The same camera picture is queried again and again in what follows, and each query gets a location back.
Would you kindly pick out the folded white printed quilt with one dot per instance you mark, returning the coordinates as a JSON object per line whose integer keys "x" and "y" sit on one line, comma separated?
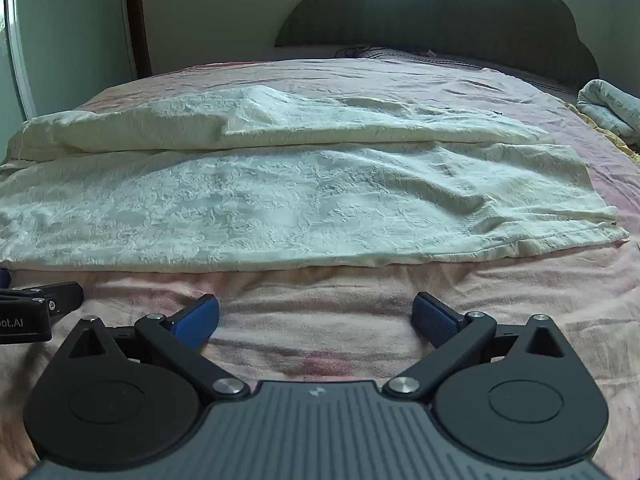
{"x": 612, "y": 107}

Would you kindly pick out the patterned bed sheet yellow trim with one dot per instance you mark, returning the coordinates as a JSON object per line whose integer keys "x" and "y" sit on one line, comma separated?
{"x": 620, "y": 150}

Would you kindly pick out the pink blanket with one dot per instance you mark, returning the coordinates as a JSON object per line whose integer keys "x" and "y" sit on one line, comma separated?
{"x": 350, "y": 300}

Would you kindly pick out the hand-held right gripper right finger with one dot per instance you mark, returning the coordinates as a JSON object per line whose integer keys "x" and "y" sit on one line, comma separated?
{"x": 432, "y": 324}

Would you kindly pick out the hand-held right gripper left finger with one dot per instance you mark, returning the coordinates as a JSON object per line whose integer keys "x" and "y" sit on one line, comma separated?
{"x": 197, "y": 322}

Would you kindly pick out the brown wooden door frame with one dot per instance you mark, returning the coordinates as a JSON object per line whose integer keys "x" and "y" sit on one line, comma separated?
{"x": 137, "y": 20}

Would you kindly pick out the wardrobe door with flower print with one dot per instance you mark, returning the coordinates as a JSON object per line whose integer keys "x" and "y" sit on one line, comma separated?
{"x": 75, "y": 35}

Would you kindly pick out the cream white textured pants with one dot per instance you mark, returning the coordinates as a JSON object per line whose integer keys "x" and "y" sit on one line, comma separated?
{"x": 300, "y": 200}

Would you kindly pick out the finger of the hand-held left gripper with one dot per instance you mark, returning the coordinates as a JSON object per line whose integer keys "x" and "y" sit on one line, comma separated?
{"x": 62, "y": 297}
{"x": 3, "y": 277}

